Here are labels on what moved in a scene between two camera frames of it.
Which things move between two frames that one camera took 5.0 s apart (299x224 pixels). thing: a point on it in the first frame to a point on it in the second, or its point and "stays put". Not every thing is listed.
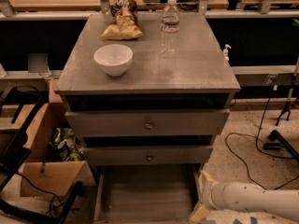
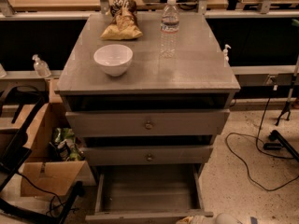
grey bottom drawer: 147,193 stays put
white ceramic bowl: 113,58 stays put
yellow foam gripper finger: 204,178 to 186,220
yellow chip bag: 125,25 stays put
